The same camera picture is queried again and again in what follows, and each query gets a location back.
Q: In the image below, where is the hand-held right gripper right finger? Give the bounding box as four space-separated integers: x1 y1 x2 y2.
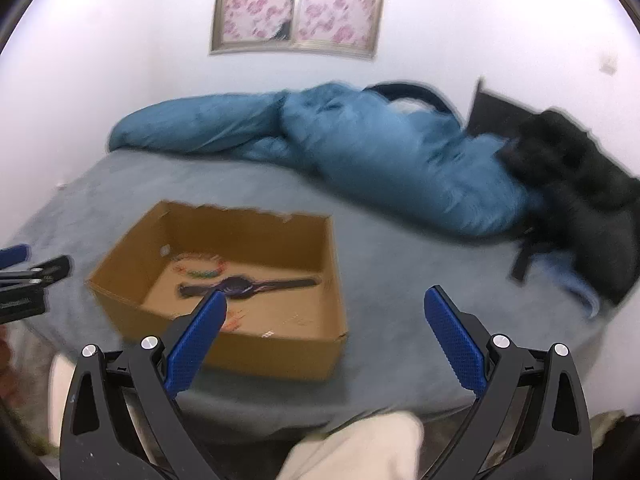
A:
423 285 593 480

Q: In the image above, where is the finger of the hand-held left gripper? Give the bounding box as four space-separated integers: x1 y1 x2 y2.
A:
0 243 32 269
0 255 74 292

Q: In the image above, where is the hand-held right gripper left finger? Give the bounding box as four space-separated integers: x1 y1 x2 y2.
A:
59 290 229 480

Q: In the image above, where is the multicolour bead bracelet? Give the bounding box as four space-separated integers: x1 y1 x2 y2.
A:
172 253 227 281

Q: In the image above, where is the purple smartwatch black strap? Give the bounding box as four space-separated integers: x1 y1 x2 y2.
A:
178 274 319 302

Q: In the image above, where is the brown cardboard box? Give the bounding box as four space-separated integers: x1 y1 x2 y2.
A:
87 200 350 384

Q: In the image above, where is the grey fleece blanket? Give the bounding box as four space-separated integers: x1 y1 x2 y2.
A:
0 152 621 436

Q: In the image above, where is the person's left trouser leg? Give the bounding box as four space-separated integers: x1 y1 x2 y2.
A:
49 352 77 443

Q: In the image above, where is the person's trouser leg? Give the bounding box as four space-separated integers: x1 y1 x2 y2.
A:
275 411 426 480
49 352 77 443

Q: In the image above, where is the person's right trouser leg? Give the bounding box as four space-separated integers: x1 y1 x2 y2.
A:
275 411 426 480

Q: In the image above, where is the black clothing pile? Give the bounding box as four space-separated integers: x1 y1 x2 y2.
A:
499 109 640 307

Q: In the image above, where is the blue duvet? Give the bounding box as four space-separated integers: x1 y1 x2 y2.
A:
107 81 547 239

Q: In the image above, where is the dark blue pillow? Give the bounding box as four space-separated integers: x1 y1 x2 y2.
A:
364 81 462 117

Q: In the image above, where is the framed window floral covering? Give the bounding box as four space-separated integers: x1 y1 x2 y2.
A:
209 0 390 60

